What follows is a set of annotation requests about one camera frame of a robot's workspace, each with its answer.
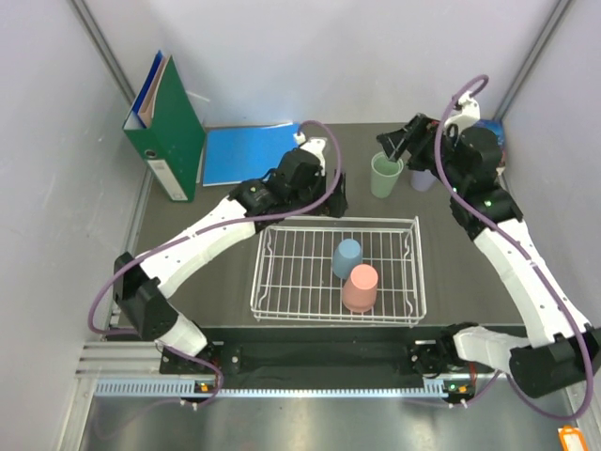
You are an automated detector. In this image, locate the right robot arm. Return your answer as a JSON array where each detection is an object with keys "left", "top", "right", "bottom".
[{"left": 377, "top": 114, "right": 600, "bottom": 398}]

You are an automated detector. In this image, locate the light green cup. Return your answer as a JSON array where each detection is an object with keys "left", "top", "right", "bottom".
[{"left": 370, "top": 151, "right": 404, "bottom": 198}]

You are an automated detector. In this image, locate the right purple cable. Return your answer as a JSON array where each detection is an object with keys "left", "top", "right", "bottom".
[{"left": 434, "top": 74, "right": 595, "bottom": 422}]

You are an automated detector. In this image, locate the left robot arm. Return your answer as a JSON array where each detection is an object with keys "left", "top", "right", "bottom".
[{"left": 113, "top": 138, "right": 347, "bottom": 373}]

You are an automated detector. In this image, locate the green lever arch binder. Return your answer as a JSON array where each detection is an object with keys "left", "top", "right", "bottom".
[{"left": 122, "top": 51, "right": 207, "bottom": 202}]

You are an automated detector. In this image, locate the white cable duct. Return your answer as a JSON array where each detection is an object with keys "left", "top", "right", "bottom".
[{"left": 94, "top": 379, "right": 448, "bottom": 399}]

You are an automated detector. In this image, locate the Jane Eyre paperback book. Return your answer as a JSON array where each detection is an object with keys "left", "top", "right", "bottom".
[{"left": 475, "top": 119, "right": 506, "bottom": 177}]

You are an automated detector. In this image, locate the white wire dish rack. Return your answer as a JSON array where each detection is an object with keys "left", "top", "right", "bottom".
[{"left": 250, "top": 217, "right": 427, "bottom": 327}]

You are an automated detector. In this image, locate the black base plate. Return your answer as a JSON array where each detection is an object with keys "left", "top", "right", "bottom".
[{"left": 163, "top": 325, "right": 468, "bottom": 376}]

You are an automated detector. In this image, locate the blue cup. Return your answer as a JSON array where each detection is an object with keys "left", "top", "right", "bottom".
[{"left": 331, "top": 239, "right": 362, "bottom": 280}]

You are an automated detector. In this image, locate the orange tag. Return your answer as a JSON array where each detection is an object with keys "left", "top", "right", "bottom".
[{"left": 558, "top": 426, "right": 589, "bottom": 451}]

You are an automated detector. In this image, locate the blue folder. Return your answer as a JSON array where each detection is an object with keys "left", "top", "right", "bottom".
[{"left": 202, "top": 122, "right": 299, "bottom": 187}]

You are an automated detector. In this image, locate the pink cup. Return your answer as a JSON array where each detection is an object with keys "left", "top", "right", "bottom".
[{"left": 341, "top": 264, "right": 379, "bottom": 313}]

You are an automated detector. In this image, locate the purple cup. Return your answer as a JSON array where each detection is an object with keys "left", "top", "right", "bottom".
[{"left": 410, "top": 170, "right": 437, "bottom": 192}]

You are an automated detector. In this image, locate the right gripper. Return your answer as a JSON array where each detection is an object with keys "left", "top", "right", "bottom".
[{"left": 376, "top": 115, "right": 466, "bottom": 194}]

